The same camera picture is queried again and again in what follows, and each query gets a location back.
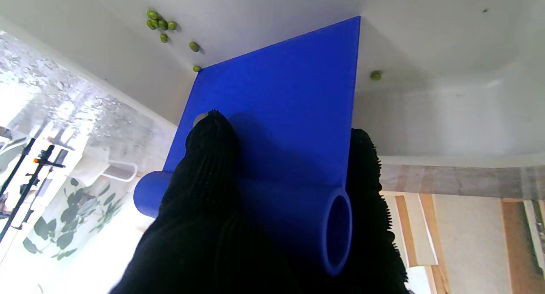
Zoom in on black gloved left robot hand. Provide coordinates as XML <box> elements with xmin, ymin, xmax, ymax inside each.
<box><xmin>109</xmin><ymin>110</ymin><xmax>409</xmax><ymax>294</ymax></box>

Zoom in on blue plastic scraper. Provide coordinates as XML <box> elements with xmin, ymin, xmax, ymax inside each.
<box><xmin>133</xmin><ymin>16</ymin><xmax>361</xmax><ymax>277</ymax></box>

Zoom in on cream baking tray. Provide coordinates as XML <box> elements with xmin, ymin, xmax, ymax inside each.
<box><xmin>0</xmin><ymin>0</ymin><xmax>545</xmax><ymax>169</ymax></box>

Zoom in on scattered green beans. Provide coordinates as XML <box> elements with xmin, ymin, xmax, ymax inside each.
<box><xmin>109</xmin><ymin>0</ymin><xmax>383</xmax><ymax>81</ymax></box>

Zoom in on leaf print white backdrop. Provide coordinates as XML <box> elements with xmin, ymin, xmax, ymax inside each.
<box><xmin>19</xmin><ymin>160</ymin><xmax>139</xmax><ymax>262</ymax></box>

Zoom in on black tripod stand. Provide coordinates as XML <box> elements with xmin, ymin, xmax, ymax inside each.
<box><xmin>0</xmin><ymin>136</ymin><xmax>67</xmax><ymax>243</ymax></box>

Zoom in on printed room backdrop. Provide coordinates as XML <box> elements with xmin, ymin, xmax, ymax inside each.
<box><xmin>379</xmin><ymin>191</ymin><xmax>545</xmax><ymax>294</ymax></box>

